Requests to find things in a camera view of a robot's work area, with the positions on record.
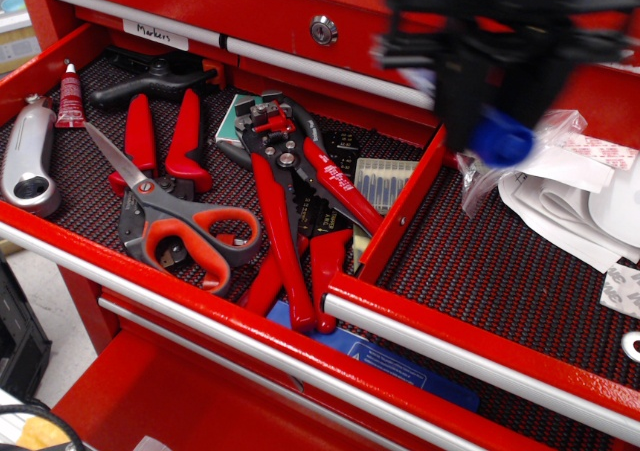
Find red automatic wire stripper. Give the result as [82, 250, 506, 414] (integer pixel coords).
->
[234, 89, 385, 334]

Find silver metal washer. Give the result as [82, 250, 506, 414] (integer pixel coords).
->
[621, 331, 640, 363]

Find green and white small box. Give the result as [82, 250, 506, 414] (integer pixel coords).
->
[215, 94, 263, 148]

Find red right open drawer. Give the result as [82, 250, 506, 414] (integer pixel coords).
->
[326, 128, 639, 450]

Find yellow sponge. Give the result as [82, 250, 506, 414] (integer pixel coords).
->
[17, 416, 71, 450]

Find white Markers label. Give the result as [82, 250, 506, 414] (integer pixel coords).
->
[123, 19, 189, 51]

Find white folded papers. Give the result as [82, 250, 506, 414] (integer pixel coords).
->
[498, 134, 639, 273]

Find silver utility knife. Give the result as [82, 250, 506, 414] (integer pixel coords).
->
[1, 94, 61, 217]

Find clear plastic bag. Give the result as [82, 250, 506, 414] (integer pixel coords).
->
[453, 110, 587, 218]

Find clear case of small bits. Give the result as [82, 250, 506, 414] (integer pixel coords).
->
[354, 158, 418, 215]

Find blue and white marker pen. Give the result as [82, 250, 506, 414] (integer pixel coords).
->
[407, 68, 537, 168]

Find red handled pliers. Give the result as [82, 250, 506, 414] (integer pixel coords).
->
[124, 89, 213, 201]

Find silver drawer lock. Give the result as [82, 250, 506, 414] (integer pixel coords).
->
[309, 15, 338, 46]

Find white 3M adhesive strip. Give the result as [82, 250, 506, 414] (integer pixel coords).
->
[600, 264, 640, 319]

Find black and orange clamp tool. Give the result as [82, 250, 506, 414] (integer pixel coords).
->
[89, 46, 221, 110]

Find blue plastic package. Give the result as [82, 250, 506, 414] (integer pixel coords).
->
[266, 299, 481, 413]

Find red tool chest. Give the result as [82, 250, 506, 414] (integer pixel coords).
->
[0, 0, 640, 451]

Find red and grey scissors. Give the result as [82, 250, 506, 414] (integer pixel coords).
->
[85, 122, 262, 296]

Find red left open drawer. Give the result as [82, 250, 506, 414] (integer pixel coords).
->
[0, 22, 551, 451]

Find red threadlocker tube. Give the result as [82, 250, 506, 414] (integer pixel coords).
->
[55, 63, 85, 129]

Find red open drawer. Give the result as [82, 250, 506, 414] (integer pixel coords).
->
[326, 128, 639, 450]
[0, 22, 551, 451]

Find red handled crimping tool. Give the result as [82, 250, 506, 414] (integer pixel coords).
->
[236, 129, 374, 335]

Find black box on floor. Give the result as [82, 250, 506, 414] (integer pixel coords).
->
[1, 255, 52, 401]

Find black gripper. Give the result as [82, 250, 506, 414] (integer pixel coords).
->
[372, 0, 639, 151]

